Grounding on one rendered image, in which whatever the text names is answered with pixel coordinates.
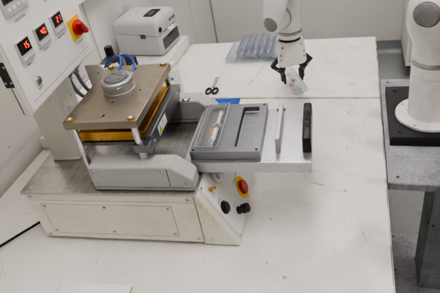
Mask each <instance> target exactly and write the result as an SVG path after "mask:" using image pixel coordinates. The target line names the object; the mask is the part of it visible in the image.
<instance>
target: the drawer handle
mask: <svg viewBox="0 0 440 293"><path fill-rule="evenodd" d="M302 151H303V152H311V151H312V104H311V103H304V107H303V121H302Z"/></svg>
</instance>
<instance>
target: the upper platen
mask: <svg viewBox="0 0 440 293"><path fill-rule="evenodd" d="M169 89H170V88H169V86H161V88H160V90H159V92H158V93H157V95H156V97H155V99H154V101H153V103H152V104H151V106H150V108H149V110H148V111H147V114H146V115H145V117H144V119H143V120H142V122H141V124H140V126H139V128H138V130H139V133H140V135H141V140H145V134H146V132H147V130H148V129H149V126H150V125H151V122H152V121H153V118H154V117H155V115H156V113H157V111H158V109H159V107H160V106H161V104H162V102H163V100H164V98H165V96H166V94H167V93H168V90H169ZM79 134H80V136H81V139H82V140H83V143H84V145H85V146H110V145H134V143H135V141H134V137H133V135H132V131H131V129H81V130H80V132H79Z"/></svg>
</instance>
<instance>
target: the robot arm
mask: <svg viewBox="0 0 440 293"><path fill-rule="evenodd" d="M263 25H264V27H265V29H266V30H267V31H268V32H269V33H272V34H276V33H277V39H276V59H275V60H274V61H273V63H272V64H271V66H270V67H271V68H272V69H273V70H275V71H277V72H278V73H280V76H281V81H282V82H283V83H284V84H287V82H286V75H285V68H286V67H290V66H293V65H299V66H300V67H299V76H300V77H301V79H302V80H304V79H303V77H304V70H305V67H306V66H307V65H308V63H309V62H310V61H311V60H312V56H310V55H309V54H307V53H306V50H305V45H304V40H303V36H302V33H301V32H302V27H301V5H300V0H264V1H263ZM406 26H407V31H408V33H409V36H410V38H411V41H412V56H411V72H410V82H409V98H408V99H406V100H404V101H402V102H401V103H400V104H399V105H398V106H397V107H396V109H395V117H396V119H397V120H398V122H400V123H401V124H402V125H404V126H405V127H407V128H409V129H413V130H415V131H421V132H426V133H440V0H410V1H409V4H408V6H407V12H406ZM277 64H279V67H280V68H279V67H276V65H277Z"/></svg>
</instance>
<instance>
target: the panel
mask: <svg viewBox="0 0 440 293"><path fill-rule="evenodd" d="M223 174H224V177H223V179H222V181H219V182H217V181H215V180H214V179H213V177H212V175H211V173H203V175H202V179H201V181H200V185H199V188H198V190H199V191H200V192H201V193H202V195H203V196H204V197H205V198H206V199H207V200H208V201H209V202H210V204H211V205H212V206H213V207H214V209H215V210H216V211H217V212H218V213H219V214H220V215H221V216H222V217H223V219H224V220H225V221H226V222H227V224H228V225H229V226H230V227H231V228H232V229H233V230H234V232H235V233H236V234H237V235H238V236H239V238H240V239H242V234H243V229H244V222H245V218H246V213H242V214H238V213H237V211H236V207H237V206H240V205H241V204H243V203H248V200H249V193H250V189H251V182H252V178H253V173H223ZM241 179H244V180H245V181H246V182H247V185H248V192H247V193H246V194H243V193H242V192H241V191H240V189H239V186H238V181H239V180H241ZM224 201H227V202H228V203H229V205H230V211H229V212H227V213H226V212H225V211H224V210H223V206H222V204H223V202H224Z"/></svg>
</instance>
